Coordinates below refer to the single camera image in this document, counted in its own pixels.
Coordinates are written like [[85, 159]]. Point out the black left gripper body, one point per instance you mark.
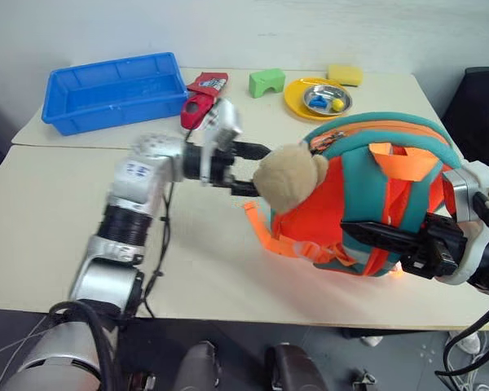
[[222, 167]]

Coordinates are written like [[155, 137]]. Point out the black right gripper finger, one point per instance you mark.
[[385, 230], [395, 246]]

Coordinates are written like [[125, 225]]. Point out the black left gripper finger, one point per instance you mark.
[[250, 150], [244, 188]]

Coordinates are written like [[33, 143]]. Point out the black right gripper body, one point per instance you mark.
[[438, 244]]

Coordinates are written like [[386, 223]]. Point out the orange and teal backpack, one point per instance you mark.
[[350, 195]]

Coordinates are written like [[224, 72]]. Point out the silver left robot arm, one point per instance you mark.
[[122, 195]]

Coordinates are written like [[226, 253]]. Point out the tan plush bear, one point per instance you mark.
[[287, 177]]

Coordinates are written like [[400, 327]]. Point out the red snack bag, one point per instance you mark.
[[201, 102]]

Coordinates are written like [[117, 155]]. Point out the yellow plate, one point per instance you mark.
[[299, 99]]

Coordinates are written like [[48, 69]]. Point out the green arch block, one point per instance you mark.
[[267, 81]]

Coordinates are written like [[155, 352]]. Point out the small blue toy piece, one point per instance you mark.
[[320, 102]]

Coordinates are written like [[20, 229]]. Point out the steel bowl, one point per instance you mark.
[[328, 99]]

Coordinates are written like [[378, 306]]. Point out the small yellow ball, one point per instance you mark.
[[337, 104]]

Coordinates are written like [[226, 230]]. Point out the yellow sponge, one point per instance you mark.
[[344, 74]]

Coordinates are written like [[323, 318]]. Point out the blue plastic bin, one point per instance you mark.
[[114, 93]]

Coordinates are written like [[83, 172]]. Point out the black chair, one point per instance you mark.
[[478, 114]]

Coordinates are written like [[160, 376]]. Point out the dark rounded shape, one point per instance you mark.
[[199, 368], [295, 368]]

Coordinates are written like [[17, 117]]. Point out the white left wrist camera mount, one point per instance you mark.
[[227, 122]]

